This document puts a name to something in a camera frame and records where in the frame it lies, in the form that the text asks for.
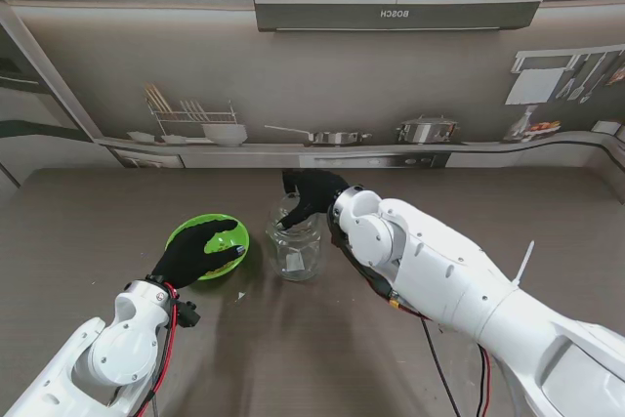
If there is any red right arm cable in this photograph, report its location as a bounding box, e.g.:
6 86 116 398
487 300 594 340
476 343 492 417

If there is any green plastic bowl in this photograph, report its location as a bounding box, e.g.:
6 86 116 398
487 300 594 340
164 213 251 283

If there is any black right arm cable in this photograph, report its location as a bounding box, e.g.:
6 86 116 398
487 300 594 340
419 316 460 417

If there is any clear glass jar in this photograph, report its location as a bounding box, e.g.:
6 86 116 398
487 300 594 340
266 211 324 282

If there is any red left arm cable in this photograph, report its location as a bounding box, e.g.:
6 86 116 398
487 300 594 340
148 282 180 396

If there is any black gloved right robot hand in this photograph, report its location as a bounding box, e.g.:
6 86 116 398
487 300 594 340
277 168 351 231

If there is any printed kitchen scene backdrop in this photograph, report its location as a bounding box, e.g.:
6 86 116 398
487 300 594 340
0 0 625 203

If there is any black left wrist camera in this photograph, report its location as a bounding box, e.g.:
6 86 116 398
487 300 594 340
174 299 201 328

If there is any clear glass jar lid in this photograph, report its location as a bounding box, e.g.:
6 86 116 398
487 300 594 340
270 193 318 235

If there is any white cable tie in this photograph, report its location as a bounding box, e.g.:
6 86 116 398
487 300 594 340
512 239 536 286

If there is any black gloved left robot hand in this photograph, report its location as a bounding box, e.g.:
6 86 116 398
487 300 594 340
150 219 245 290

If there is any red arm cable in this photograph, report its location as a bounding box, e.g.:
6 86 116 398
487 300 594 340
476 343 492 417
148 282 180 396

